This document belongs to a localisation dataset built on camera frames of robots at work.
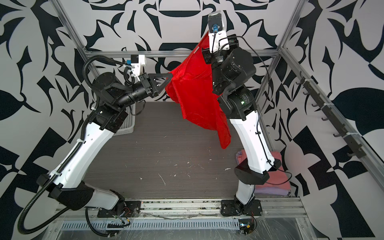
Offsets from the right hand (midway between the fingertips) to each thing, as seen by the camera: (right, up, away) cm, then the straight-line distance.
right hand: (224, 24), depth 43 cm
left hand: (-16, -12, +5) cm, 20 cm away
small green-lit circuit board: (+16, -78, +28) cm, 84 cm away
